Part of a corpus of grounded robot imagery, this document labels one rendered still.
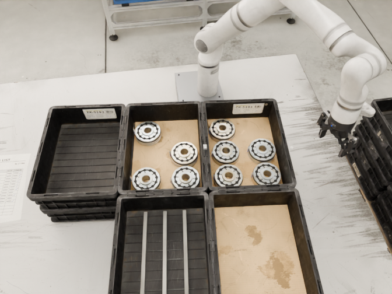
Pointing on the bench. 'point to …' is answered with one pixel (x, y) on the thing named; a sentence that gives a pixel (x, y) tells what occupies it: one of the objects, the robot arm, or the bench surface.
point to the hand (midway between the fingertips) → (331, 144)
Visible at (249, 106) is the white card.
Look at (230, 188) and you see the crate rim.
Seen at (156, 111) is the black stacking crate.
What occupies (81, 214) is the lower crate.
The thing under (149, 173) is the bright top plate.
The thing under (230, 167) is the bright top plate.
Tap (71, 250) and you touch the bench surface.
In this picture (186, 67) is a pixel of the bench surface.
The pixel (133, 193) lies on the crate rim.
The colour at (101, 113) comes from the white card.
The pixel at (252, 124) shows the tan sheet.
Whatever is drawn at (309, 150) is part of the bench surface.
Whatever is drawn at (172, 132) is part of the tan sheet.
